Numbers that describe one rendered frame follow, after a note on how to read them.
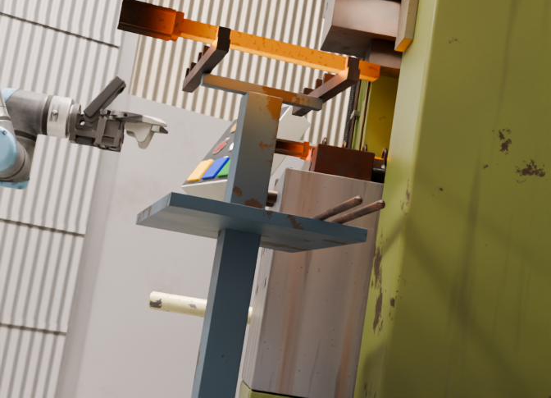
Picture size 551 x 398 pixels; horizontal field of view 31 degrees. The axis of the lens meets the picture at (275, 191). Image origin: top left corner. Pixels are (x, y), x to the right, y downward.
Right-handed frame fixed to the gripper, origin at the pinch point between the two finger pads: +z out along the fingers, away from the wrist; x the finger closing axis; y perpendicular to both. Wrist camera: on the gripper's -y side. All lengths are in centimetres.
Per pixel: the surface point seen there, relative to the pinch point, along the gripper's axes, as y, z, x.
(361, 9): -32, 39, 8
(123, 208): -6, -28, -250
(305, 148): 0.3, 32.0, 2.3
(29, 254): 24, -63, -230
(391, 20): -31, 46, 8
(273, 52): -1, 19, 69
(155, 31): 0, 1, 72
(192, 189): 5, 7, -62
